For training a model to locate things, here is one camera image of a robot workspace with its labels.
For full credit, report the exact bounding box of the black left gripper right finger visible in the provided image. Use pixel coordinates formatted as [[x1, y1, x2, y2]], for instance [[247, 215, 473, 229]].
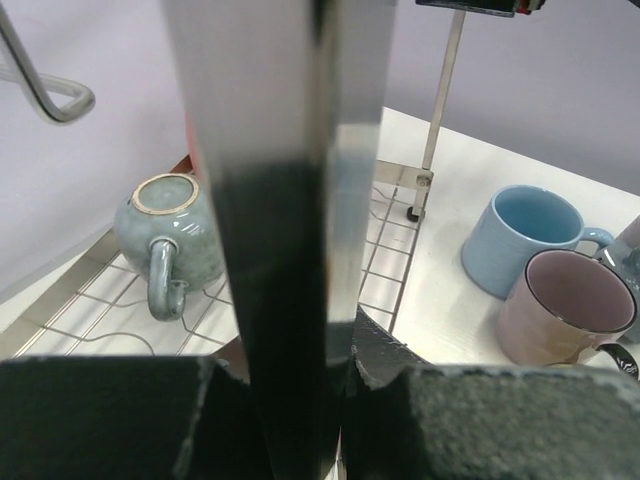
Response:
[[342, 312, 639, 479]]

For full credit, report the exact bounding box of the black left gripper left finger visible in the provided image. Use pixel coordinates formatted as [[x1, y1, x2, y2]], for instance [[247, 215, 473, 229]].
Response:
[[1, 356, 250, 479]]

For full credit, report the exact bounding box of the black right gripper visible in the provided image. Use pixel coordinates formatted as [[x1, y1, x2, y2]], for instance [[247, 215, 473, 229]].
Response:
[[415, 0, 545, 18]]

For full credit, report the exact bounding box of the dark speckled grey mug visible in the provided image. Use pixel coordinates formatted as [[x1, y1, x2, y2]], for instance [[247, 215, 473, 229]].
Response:
[[113, 173, 224, 321]]

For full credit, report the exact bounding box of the lilac mug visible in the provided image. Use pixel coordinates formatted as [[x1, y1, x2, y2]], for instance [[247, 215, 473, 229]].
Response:
[[496, 249, 639, 380]]

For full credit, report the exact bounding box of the tall pink cup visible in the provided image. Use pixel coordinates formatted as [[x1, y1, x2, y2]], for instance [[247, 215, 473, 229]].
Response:
[[185, 113, 205, 180]]

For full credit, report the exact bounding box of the stainless steel dish rack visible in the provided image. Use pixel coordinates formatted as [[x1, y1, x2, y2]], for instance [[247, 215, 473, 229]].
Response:
[[0, 0, 469, 480]]

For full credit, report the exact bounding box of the light blue ribbed mug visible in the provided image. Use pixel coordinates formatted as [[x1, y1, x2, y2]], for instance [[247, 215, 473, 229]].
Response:
[[461, 185, 614, 299]]

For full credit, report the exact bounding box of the blue-grey speckled jug mug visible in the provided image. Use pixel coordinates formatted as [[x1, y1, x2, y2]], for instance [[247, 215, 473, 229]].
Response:
[[595, 217, 640, 297]]

